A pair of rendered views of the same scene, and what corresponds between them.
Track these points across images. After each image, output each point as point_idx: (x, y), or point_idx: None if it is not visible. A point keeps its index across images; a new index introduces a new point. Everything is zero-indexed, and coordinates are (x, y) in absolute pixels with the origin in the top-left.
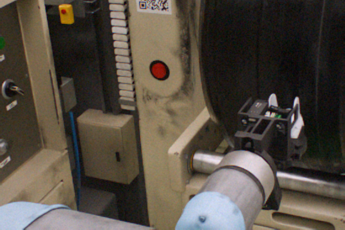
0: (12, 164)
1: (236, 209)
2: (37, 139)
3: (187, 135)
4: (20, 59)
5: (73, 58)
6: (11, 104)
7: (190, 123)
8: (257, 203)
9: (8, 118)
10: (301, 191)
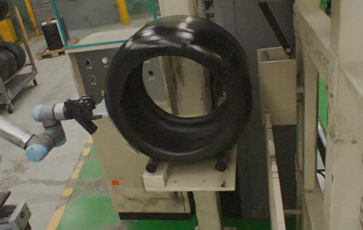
0: (150, 97)
1: (39, 110)
2: (165, 95)
3: None
4: (157, 64)
5: None
6: (151, 78)
7: (178, 114)
8: (49, 114)
9: (150, 82)
10: None
